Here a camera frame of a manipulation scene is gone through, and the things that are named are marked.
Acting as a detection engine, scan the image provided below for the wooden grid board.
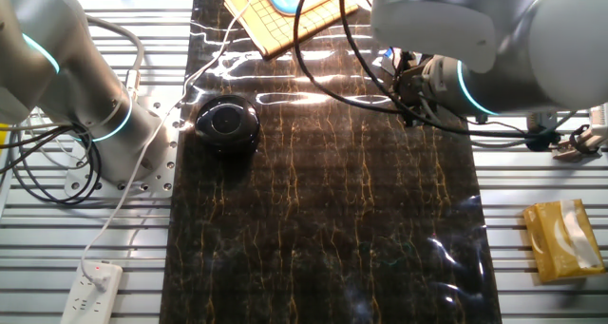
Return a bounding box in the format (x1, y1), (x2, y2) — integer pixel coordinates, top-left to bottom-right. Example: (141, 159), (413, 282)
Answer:
(218, 0), (360, 62)

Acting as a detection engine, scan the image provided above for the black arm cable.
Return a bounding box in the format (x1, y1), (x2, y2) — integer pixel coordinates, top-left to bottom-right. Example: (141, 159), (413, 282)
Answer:
(292, 0), (562, 153)

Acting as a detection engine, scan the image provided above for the black round bowl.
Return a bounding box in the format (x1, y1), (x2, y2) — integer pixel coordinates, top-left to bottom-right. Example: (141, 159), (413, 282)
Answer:
(193, 94), (261, 156)

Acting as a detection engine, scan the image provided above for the black marble pattern mat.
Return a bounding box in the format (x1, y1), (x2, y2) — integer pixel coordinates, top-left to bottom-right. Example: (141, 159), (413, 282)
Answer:
(159, 0), (504, 324)

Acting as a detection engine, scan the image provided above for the yellow tissue box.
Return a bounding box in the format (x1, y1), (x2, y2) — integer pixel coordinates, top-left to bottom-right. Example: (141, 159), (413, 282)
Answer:
(522, 199), (608, 284)

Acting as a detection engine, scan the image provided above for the white lamp cable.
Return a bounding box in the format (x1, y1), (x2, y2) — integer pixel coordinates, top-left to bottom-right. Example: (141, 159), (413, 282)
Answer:
(79, 0), (260, 293)

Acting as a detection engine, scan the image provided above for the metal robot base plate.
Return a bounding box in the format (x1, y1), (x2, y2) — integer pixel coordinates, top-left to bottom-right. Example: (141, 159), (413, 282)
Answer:
(64, 95), (182, 200)

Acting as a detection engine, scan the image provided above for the thick grey robot cable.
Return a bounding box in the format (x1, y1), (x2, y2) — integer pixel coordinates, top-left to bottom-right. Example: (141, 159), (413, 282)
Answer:
(84, 14), (146, 102)

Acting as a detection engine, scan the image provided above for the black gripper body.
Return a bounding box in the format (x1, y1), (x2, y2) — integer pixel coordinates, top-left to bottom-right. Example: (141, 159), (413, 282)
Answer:
(392, 51), (431, 128)

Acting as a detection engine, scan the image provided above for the white power strip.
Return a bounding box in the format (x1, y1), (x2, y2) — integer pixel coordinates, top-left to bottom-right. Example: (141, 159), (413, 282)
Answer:
(60, 260), (124, 324)

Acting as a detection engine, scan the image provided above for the black cable bundle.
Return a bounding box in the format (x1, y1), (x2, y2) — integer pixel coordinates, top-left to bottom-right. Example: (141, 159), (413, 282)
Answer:
(0, 122), (104, 206)

